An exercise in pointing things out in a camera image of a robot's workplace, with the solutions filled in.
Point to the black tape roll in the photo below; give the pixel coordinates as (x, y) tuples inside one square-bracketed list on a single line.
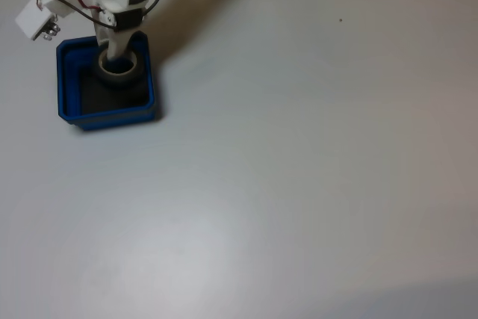
[(119, 81)]

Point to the blue square box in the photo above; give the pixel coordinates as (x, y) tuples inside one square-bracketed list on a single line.
[(69, 83)]

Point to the white camera box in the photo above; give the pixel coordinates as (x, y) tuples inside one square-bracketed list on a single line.
[(31, 18)]

